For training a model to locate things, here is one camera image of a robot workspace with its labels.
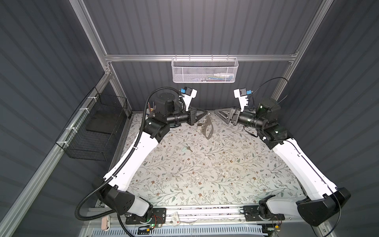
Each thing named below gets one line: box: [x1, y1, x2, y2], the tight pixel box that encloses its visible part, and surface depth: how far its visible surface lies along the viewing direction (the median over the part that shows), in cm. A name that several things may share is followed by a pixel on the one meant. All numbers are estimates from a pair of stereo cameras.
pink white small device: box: [101, 214, 111, 232], surface depth 71 cm
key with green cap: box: [181, 145, 193, 153], surface depth 101 cm
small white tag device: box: [171, 211, 181, 227], surface depth 74 cm
